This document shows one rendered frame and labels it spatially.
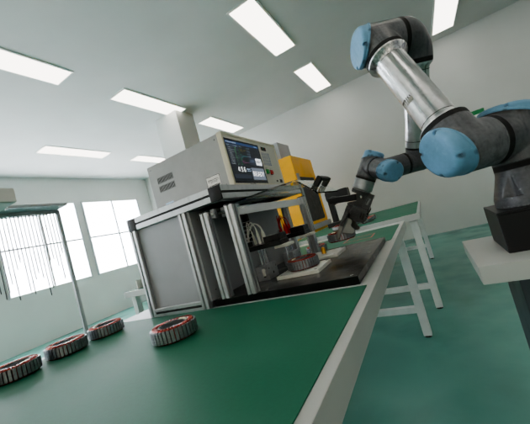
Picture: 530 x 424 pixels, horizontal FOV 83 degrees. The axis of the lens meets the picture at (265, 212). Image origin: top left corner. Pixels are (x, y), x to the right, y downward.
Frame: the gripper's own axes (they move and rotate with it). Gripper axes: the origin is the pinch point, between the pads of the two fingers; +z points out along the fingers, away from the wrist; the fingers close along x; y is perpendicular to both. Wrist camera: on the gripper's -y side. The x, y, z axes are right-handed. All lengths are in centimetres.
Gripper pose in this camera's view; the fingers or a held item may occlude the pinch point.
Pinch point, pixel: (340, 236)
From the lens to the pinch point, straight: 125.6
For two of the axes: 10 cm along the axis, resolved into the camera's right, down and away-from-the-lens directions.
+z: -2.6, 9.4, 2.1
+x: 4.6, -0.8, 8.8
